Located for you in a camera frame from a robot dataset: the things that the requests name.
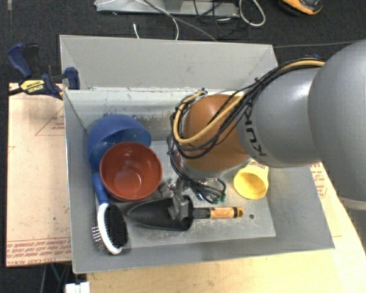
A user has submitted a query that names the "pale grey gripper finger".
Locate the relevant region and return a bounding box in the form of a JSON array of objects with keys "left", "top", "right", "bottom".
[
  {"left": 167, "top": 196, "right": 181, "bottom": 221},
  {"left": 179, "top": 195, "right": 194, "bottom": 218}
]

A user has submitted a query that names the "red-brown plastic bowl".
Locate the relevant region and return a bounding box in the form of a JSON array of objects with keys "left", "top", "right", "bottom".
[{"left": 99, "top": 141, "right": 164, "bottom": 203}]

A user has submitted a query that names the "blue and white bristle brush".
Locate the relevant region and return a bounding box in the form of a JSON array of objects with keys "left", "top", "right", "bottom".
[{"left": 90, "top": 171, "right": 130, "bottom": 256}]

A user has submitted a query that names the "yellow plastic cup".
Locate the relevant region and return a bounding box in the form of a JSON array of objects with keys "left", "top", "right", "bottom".
[{"left": 233, "top": 160, "right": 270, "bottom": 201}]

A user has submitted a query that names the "blue plastic bowl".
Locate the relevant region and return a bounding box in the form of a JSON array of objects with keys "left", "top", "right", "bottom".
[{"left": 87, "top": 114, "right": 153, "bottom": 173}]

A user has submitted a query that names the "grey metal bin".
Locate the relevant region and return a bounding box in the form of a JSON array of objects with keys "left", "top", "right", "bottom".
[{"left": 59, "top": 34, "right": 336, "bottom": 275}]

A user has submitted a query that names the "brown cardboard board red print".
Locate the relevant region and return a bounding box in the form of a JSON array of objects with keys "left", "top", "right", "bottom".
[{"left": 5, "top": 82, "right": 344, "bottom": 269}]

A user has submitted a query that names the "black trowel with orange handle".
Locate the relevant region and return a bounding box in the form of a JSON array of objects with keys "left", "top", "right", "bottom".
[{"left": 126, "top": 195, "right": 245, "bottom": 233}]

